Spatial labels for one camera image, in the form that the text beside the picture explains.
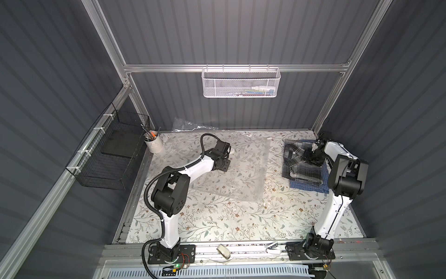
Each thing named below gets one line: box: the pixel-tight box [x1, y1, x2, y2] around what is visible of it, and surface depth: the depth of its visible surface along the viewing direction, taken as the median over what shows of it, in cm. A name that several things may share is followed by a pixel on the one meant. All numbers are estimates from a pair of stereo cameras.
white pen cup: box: [144, 130, 165, 154], surface depth 107 cm
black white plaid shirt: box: [281, 139, 324, 185], surface depth 101 cm
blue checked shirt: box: [289, 139, 330, 194], surface depth 95 cm
